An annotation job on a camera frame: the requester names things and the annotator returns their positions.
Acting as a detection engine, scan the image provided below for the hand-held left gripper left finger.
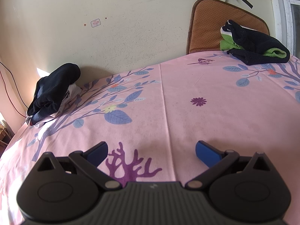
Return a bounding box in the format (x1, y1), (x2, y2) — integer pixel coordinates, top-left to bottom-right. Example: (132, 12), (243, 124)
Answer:
(35, 141), (122, 190)

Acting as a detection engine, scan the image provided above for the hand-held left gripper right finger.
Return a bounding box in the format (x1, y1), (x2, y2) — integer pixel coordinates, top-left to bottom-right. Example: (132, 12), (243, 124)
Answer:
(185, 141), (270, 190)

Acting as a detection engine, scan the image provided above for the dark garment with green lining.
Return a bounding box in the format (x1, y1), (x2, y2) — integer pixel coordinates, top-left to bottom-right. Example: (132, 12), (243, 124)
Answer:
(220, 19), (290, 66)

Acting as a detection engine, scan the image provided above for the pink floral bedsheet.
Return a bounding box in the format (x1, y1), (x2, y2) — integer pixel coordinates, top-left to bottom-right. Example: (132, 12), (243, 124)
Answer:
(0, 54), (300, 225)

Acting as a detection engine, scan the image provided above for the dark crumpled garment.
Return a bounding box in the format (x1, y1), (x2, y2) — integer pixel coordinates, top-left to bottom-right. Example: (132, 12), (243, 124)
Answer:
(26, 63), (81, 126)

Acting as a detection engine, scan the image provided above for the wooden furniture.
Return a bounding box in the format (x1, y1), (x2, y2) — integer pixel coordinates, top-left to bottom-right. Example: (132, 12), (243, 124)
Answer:
(0, 119), (15, 149)

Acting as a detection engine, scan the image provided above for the brown perforated cushion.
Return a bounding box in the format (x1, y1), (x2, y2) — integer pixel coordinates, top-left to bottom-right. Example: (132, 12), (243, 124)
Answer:
(186, 0), (270, 55)

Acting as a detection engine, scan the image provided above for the thin red cable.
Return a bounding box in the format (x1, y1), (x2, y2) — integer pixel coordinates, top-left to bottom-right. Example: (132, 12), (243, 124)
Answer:
(0, 61), (29, 119)

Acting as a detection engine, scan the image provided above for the white window frame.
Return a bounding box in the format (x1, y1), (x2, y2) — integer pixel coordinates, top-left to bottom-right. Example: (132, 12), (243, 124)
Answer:
(273, 0), (300, 58)

